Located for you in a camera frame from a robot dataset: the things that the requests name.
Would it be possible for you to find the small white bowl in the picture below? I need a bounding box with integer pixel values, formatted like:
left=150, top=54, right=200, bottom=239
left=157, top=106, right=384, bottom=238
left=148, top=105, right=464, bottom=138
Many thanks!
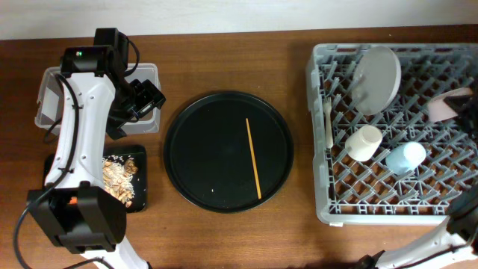
left=426, top=87, right=472, bottom=123

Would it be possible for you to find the blue plastic cup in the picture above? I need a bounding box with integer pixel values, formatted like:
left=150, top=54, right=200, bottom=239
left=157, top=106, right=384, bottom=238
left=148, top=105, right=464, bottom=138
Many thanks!
left=385, top=142, right=426, bottom=175

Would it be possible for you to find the pile of peanut shells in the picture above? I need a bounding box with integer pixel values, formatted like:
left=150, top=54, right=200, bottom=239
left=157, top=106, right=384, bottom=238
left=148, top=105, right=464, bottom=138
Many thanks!
left=102, top=158, right=138, bottom=208

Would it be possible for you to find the grey plate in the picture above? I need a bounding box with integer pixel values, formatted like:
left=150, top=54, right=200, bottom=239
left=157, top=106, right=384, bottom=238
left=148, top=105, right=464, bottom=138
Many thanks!
left=351, top=46, right=401, bottom=116

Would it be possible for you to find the white paper cup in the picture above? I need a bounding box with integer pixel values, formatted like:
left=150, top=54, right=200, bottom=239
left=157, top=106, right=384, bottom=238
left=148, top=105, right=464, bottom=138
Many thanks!
left=345, top=125, right=383, bottom=161

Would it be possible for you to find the orange carrot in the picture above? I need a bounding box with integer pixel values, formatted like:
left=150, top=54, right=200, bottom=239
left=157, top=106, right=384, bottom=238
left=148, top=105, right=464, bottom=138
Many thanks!
left=69, top=197, right=78, bottom=205

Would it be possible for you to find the white plastic fork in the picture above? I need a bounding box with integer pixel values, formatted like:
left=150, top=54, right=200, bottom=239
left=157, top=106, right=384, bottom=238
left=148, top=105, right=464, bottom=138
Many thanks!
left=323, top=97, right=334, bottom=149

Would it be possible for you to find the brown walnut piece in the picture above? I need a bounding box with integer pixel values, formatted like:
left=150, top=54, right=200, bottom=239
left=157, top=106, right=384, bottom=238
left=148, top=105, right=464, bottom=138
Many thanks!
left=123, top=158, right=138, bottom=175

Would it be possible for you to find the pile of white rice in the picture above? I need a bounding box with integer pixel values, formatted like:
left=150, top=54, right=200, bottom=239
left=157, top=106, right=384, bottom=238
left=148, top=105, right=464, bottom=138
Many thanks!
left=102, top=156, right=136, bottom=191

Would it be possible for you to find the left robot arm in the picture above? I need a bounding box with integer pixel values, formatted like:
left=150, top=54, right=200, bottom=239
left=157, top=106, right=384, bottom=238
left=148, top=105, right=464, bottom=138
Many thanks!
left=24, top=28, right=166, bottom=268

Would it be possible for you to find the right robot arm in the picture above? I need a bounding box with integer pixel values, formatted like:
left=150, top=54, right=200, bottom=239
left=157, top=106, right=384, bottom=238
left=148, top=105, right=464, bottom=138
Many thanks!
left=353, top=87, right=477, bottom=268

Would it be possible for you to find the grey dishwasher rack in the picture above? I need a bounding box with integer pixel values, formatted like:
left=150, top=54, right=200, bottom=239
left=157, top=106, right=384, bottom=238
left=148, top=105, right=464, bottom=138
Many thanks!
left=305, top=43, right=477, bottom=226

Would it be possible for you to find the black rectangular tray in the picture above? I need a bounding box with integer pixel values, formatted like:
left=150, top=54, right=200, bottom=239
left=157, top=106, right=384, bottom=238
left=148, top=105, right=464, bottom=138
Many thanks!
left=43, top=145, right=147, bottom=213

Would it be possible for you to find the round black serving tray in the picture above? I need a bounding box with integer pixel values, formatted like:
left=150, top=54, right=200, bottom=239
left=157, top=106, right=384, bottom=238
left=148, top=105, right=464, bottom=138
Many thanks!
left=163, top=91, right=294, bottom=214

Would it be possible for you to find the clear plastic bin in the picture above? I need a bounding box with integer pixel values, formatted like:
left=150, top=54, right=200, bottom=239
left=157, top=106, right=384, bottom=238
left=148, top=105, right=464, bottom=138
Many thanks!
left=34, top=63, right=161, bottom=135

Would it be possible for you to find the wooden chopstick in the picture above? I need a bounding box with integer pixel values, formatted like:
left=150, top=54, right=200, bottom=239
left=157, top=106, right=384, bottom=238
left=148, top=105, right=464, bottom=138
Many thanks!
left=245, top=118, right=262, bottom=200

